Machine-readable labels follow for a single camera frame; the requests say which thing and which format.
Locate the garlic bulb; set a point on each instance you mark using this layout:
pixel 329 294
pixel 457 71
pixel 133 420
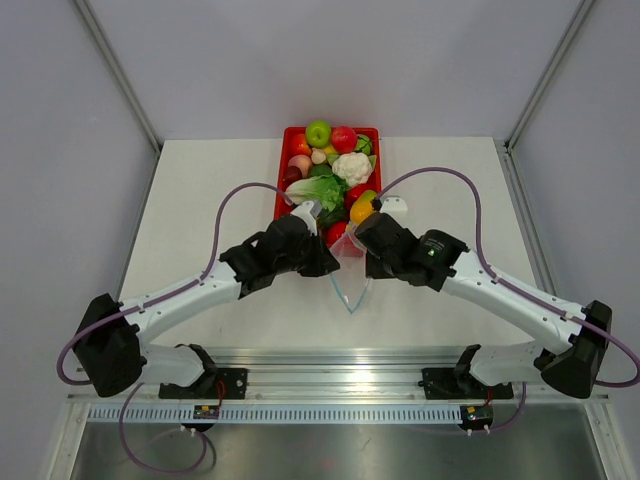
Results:
pixel 318 156

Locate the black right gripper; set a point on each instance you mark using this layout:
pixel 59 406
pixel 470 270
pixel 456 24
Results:
pixel 374 270

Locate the pink peach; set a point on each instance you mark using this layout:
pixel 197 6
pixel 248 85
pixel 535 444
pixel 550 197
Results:
pixel 303 163

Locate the white cauliflower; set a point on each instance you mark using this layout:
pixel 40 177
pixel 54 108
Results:
pixel 353 168

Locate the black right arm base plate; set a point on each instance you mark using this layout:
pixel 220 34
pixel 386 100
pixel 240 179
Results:
pixel 439 383

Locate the yellow orange mango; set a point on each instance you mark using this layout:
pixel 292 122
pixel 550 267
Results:
pixel 363 206

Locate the aluminium frame post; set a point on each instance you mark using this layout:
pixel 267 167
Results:
pixel 552 67
pixel 89 19

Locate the red tomato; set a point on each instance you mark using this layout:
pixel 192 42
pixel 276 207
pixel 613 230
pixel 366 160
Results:
pixel 335 232

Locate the red plastic tray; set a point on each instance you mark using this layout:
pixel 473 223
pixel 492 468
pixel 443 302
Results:
pixel 288 175

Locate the right aluminium frame post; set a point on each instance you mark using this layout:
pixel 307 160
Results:
pixel 552 67

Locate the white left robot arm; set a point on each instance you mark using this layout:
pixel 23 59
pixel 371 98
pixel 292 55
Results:
pixel 115 344

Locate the red bell pepper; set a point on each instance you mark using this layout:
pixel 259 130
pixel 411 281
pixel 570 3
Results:
pixel 354 193

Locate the white slotted cable duct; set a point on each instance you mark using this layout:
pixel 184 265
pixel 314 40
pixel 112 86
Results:
pixel 272 414

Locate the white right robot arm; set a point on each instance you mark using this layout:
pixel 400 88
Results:
pixel 568 340

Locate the clear zip top bag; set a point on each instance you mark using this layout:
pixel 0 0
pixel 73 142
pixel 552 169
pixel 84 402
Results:
pixel 350 281

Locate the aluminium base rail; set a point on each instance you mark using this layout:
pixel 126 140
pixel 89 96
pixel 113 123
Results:
pixel 335 375

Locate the green lettuce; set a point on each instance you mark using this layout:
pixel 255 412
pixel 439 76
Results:
pixel 328 190

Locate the dark green round vegetable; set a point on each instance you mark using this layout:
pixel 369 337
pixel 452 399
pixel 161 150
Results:
pixel 364 145

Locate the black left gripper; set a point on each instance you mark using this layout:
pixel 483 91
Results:
pixel 323 263

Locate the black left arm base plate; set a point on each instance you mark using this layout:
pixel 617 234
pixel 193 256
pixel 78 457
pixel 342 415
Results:
pixel 225 383

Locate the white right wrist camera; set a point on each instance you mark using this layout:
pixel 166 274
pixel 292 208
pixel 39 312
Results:
pixel 394 205

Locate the red apple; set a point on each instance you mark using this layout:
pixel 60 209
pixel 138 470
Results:
pixel 343 139

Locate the left aluminium frame post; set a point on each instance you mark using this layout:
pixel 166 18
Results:
pixel 89 19

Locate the green apple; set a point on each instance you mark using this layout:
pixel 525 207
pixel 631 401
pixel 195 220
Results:
pixel 318 134

